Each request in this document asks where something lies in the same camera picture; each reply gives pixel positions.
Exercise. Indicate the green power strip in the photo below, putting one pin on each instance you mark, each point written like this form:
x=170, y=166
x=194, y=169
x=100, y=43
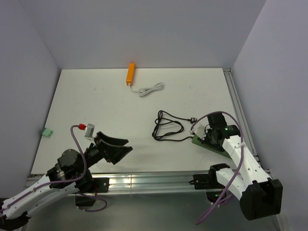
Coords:
x=198, y=140

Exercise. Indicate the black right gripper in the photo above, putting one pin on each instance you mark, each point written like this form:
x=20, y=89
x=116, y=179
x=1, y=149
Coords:
x=206, y=142

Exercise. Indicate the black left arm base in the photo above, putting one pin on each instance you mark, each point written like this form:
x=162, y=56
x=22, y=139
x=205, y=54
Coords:
x=90, y=200

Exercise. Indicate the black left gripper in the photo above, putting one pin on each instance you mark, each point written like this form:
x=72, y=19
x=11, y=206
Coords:
x=112, y=152

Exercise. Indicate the aluminium right rail frame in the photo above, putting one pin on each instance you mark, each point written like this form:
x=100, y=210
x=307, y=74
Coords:
x=281, y=219

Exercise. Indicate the orange power strip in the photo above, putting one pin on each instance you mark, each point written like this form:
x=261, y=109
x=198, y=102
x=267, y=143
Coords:
x=130, y=74

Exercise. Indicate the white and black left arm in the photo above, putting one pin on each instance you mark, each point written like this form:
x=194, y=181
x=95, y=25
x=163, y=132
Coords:
x=70, y=175

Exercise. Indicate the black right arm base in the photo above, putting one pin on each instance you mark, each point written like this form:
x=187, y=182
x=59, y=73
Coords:
x=204, y=181

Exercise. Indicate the aluminium front rail frame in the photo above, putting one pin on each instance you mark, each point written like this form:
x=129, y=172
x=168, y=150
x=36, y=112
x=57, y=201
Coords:
x=148, y=202

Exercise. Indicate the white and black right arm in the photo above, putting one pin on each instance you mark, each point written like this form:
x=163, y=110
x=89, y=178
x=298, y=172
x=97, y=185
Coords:
x=258, y=193

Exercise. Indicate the aluminium rail frame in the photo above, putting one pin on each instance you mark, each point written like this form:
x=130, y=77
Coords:
x=148, y=202
x=281, y=219

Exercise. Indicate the green plug adapter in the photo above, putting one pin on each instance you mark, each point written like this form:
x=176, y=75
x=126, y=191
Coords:
x=47, y=132

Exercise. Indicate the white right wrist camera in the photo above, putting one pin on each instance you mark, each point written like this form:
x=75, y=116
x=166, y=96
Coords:
x=199, y=131

